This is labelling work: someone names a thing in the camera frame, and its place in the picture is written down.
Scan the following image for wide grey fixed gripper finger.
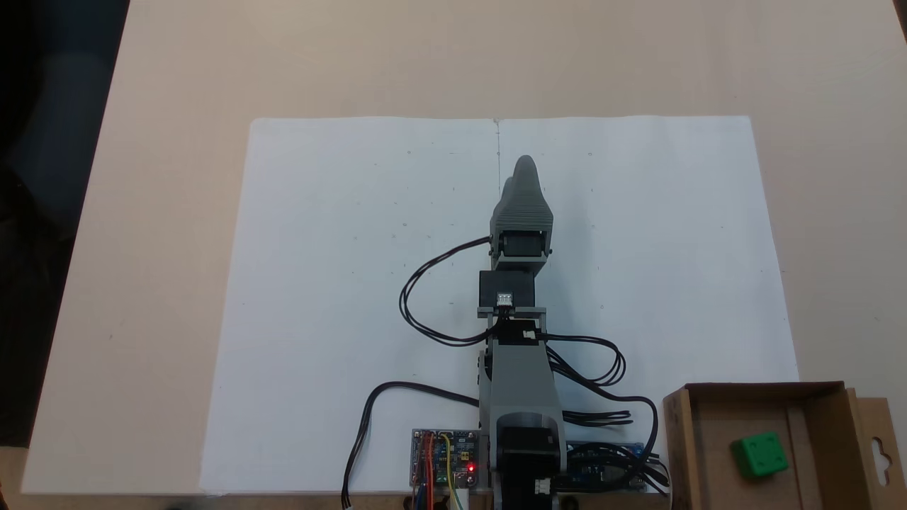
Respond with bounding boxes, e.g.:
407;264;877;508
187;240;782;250
490;154;554;233

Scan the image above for green dice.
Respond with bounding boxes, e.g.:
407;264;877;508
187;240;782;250
731;431;790;480

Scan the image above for white paper sheet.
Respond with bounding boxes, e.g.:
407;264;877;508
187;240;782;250
200;115;801;496

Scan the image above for circuit board with red LED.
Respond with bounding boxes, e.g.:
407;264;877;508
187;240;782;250
410;428;480;490

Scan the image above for blue circuit board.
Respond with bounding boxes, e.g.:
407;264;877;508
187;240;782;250
565;439;648;492

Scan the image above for brown cardboard box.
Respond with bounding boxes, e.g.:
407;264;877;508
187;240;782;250
663;381;898;510

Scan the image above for black servo cable loop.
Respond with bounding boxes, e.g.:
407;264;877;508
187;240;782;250
399;237;501;348

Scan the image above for long black servo cable bundle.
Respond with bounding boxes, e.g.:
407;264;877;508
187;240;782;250
544;331;670;491

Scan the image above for black power cable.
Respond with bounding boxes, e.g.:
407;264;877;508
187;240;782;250
342;382;483;510

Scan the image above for yellow jumper wire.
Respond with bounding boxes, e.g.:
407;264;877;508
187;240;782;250
438;432;467;510

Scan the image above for orange jumper wire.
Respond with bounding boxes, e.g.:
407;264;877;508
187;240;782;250
418;432;436;510

